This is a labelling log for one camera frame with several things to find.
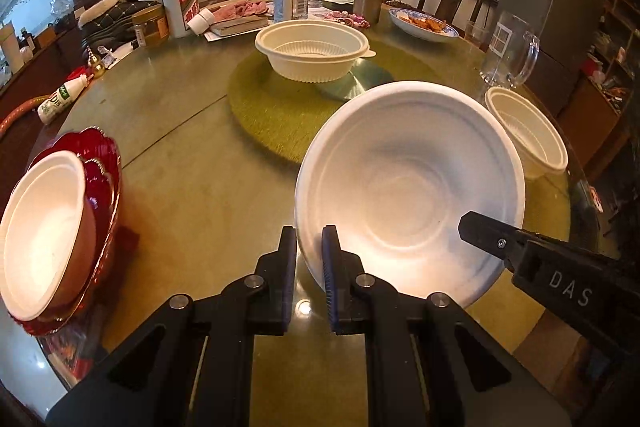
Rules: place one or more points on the white yogurt bottle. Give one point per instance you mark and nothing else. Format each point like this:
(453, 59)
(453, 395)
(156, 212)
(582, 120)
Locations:
(57, 103)

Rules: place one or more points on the pink wrapped candies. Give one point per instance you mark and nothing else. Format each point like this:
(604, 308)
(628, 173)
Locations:
(350, 19)

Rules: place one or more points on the small white cup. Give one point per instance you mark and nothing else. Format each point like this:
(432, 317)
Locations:
(199, 22)

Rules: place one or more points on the small cream ribbed bowl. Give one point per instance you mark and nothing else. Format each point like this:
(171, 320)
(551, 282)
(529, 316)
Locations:
(530, 142)

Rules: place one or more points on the large white foam bowl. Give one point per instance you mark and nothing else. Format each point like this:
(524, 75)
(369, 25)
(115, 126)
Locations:
(400, 177)

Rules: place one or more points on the fried snack pieces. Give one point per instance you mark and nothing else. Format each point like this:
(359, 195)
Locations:
(425, 24)

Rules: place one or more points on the blue patterned white dish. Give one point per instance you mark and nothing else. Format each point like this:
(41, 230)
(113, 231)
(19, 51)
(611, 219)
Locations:
(425, 34)

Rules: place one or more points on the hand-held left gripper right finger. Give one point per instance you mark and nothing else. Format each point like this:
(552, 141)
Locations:
(331, 277)

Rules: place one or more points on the clear glass mug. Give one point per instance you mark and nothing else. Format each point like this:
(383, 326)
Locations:
(505, 52)

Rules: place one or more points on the large cream ribbed bowl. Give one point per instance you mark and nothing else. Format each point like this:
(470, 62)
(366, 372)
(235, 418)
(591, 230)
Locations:
(310, 49)

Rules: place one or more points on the pink cloth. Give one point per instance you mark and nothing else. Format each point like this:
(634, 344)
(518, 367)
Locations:
(242, 9)

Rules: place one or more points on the round metal disc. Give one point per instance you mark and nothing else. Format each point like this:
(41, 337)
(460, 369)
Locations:
(360, 84)

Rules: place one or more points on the golden ornament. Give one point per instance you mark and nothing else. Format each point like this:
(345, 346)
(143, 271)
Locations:
(96, 68)

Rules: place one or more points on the brown spread jar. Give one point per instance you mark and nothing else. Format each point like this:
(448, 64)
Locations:
(150, 29)

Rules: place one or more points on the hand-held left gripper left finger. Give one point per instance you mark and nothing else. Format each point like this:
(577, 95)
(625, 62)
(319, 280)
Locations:
(287, 277)

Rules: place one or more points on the cluttered shelf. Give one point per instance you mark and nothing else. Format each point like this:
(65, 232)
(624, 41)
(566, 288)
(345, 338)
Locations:
(612, 47)

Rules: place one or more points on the green glass turntable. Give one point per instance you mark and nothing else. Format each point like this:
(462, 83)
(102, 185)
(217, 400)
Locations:
(270, 117)

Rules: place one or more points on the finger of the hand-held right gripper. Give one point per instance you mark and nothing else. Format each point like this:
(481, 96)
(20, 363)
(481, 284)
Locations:
(487, 234)

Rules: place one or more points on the small drinking glass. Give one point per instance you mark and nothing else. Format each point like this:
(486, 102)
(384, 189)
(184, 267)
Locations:
(477, 36)

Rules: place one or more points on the grey refrigerator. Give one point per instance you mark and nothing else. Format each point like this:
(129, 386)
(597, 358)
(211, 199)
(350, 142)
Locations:
(555, 17)

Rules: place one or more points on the red plate with gold print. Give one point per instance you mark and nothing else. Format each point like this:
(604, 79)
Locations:
(107, 147)

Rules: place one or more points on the wooden sideboard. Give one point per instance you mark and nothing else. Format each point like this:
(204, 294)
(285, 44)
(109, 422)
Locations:
(50, 57)

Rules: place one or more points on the book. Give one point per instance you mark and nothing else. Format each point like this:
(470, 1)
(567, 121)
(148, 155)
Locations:
(240, 28)

